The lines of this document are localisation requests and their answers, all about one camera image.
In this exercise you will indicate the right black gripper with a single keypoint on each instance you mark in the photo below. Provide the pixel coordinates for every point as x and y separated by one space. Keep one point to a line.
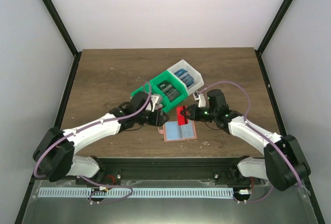
194 114

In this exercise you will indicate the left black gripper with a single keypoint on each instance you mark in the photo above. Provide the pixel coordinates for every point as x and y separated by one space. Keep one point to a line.
157 121

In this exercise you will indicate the pink leather card holder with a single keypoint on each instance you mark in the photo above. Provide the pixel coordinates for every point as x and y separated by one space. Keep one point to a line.
171 131

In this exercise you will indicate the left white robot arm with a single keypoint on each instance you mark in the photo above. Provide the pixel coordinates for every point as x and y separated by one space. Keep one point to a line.
56 155

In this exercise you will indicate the black card stack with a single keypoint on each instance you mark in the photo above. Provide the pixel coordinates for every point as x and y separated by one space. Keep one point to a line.
169 90

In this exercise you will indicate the blue card stack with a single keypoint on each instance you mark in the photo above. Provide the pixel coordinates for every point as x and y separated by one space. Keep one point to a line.
185 77

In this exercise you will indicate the middle green bin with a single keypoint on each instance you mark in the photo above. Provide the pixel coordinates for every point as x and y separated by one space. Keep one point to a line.
166 75

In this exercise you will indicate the green bin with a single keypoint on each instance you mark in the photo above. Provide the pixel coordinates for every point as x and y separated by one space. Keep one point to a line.
166 75
135 93

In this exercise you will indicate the white bin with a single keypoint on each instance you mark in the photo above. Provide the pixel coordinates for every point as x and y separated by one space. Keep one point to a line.
198 80

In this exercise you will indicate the left green bin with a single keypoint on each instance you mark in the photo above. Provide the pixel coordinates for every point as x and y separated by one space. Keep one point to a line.
135 93

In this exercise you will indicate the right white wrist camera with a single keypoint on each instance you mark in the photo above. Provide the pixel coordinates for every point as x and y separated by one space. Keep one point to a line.
200 99

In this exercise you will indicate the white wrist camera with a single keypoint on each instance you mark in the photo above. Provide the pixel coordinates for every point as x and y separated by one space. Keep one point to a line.
156 102
200 99

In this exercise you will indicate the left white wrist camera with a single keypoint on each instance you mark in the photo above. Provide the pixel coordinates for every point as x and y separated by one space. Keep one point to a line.
156 102

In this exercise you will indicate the black aluminium front rail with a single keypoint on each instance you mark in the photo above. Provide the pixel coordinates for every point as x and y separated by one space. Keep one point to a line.
223 171

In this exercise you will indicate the light blue cable duct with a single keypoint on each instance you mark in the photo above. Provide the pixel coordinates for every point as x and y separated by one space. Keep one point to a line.
117 193

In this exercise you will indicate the right black frame post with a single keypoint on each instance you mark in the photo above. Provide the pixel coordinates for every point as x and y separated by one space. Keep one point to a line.
284 7

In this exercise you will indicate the black frame post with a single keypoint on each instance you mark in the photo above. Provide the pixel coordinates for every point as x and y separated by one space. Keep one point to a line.
284 7
60 26

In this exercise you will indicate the left black frame post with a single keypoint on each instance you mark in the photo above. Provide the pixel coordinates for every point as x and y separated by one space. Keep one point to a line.
60 26

